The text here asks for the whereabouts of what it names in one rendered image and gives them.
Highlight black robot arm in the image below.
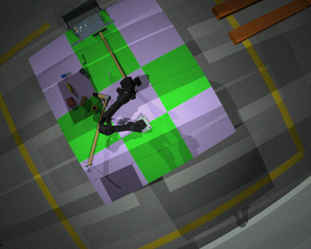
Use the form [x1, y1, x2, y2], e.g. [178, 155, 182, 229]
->
[98, 76, 147, 136]

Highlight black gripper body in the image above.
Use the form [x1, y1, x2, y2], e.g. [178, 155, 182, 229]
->
[116, 77, 142, 94]

